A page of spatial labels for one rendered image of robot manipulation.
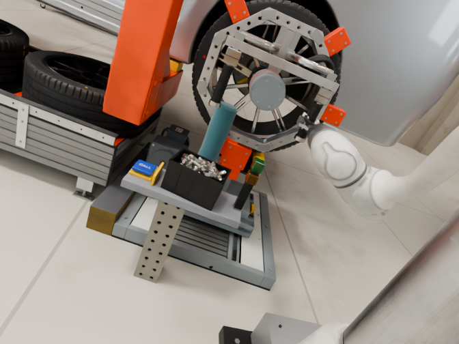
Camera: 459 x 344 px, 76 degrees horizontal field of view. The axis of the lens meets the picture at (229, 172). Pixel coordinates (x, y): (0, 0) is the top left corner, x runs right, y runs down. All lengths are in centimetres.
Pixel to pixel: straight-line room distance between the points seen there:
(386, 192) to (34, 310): 112
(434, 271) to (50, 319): 109
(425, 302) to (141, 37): 112
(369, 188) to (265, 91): 54
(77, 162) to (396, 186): 132
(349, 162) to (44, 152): 136
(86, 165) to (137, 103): 46
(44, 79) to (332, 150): 134
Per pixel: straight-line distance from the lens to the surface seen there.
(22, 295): 128
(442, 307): 41
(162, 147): 148
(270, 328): 86
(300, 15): 136
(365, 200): 83
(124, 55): 125
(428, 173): 72
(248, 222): 163
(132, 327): 122
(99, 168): 154
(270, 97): 114
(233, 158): 136
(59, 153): 160
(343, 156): 73
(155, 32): 121
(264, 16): 126
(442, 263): 41
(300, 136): 112
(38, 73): 170
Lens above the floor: 101
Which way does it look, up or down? 25 degrees down
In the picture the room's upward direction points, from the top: 24 degrees clockwise
